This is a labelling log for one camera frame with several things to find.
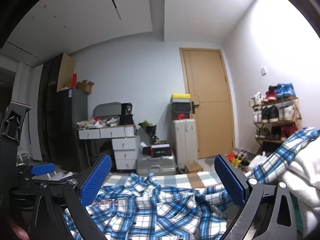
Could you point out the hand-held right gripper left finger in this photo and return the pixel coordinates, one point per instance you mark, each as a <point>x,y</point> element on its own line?
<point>96,180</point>

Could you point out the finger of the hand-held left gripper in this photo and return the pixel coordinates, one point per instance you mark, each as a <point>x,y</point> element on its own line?
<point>42,169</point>

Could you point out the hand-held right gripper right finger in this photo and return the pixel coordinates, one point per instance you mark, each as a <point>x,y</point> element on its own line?
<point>230,182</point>

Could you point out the blue plaid shirt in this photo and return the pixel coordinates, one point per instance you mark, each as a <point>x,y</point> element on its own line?
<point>150,205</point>

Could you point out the person's left hand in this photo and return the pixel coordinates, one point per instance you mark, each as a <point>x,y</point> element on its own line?
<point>18,231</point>

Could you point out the colourful toys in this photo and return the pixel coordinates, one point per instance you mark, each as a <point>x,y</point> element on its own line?
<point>236,160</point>

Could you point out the white plastic bag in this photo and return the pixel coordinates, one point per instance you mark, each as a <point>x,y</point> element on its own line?
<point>258,163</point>

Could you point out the small cardboard box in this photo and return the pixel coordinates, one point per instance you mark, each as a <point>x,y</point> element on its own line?
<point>193,168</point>

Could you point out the white drawer cabinet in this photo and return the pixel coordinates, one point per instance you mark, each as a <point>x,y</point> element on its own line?
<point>125,152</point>

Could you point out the black fridge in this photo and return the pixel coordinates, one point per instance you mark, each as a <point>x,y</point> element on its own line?
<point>68,130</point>

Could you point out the white desk with drawers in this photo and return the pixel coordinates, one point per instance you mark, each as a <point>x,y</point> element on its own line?
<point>105,132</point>

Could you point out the brown blue checked bed sheet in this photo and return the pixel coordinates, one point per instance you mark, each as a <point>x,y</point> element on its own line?
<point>180,180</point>

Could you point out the dark wardrobe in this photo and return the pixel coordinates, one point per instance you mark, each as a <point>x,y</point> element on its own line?
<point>48,92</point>

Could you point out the white upright suitcase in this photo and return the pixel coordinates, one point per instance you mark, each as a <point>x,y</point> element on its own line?
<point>183,142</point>

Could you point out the silver suitcase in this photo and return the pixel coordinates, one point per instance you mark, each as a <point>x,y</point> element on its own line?
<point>156,166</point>

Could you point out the black red striped box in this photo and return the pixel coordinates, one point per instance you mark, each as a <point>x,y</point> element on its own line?
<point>161,151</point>

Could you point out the grey plastic case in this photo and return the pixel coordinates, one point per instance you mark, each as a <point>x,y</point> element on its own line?
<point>107,109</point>

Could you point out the black bag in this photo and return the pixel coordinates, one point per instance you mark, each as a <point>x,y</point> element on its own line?
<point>150,130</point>

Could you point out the white garment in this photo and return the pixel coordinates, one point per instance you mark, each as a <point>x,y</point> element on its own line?
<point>306,175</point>

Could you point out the wooden shoe rack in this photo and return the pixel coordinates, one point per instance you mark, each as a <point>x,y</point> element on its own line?
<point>276,121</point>

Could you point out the tall black box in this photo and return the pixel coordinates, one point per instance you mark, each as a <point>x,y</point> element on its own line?
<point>126,108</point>

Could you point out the collection of sneakers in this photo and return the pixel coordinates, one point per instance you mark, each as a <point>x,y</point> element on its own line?
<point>272,112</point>

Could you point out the black shoe box red logo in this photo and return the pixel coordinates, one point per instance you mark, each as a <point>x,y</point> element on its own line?
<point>181,115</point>

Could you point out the grey shoe box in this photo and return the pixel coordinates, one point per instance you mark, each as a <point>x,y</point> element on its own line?
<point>180,106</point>

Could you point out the open cardboard box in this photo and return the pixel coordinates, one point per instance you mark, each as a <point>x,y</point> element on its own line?
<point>85,86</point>

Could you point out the yellow lid shoe box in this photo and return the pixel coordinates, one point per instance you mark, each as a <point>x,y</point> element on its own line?
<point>180,97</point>

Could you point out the wooden door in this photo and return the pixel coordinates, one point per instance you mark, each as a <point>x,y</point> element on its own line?
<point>212,85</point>

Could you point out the white light switch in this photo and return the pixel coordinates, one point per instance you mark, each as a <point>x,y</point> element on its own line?
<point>263,71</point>

